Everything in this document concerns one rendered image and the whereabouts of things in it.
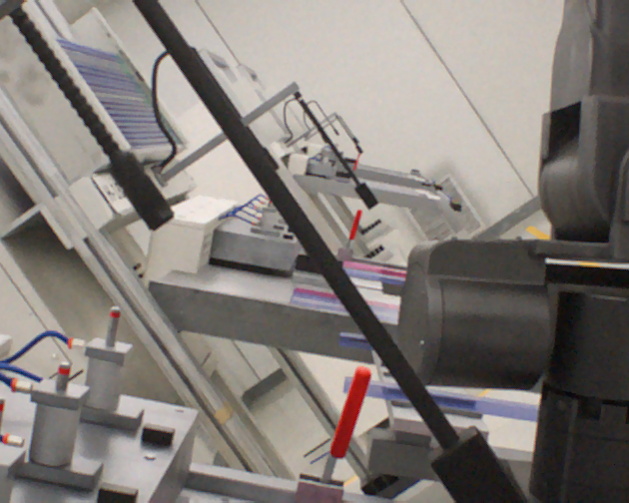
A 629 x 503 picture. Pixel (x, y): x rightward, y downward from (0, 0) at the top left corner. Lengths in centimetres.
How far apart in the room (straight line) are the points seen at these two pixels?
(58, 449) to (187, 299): 98
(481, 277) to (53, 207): 106
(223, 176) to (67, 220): 360
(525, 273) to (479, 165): 767
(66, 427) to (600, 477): 26
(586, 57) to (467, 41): 766
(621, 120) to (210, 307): 106
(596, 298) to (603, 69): 10
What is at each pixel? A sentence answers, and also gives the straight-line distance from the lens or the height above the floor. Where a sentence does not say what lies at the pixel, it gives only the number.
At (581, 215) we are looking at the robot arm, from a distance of 54.
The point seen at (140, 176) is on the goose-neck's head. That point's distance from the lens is 63.
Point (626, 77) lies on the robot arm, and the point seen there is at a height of 118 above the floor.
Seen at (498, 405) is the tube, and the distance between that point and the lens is 88.
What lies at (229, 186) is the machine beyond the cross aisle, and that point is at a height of 134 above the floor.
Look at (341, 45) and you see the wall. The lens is 816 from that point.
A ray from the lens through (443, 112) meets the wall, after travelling 817.
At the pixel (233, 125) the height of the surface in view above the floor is 125.
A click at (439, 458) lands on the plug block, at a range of 42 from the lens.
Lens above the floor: 123
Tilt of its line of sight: 4 degrees down
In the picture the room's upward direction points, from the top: 35 degrees counter-clockwise
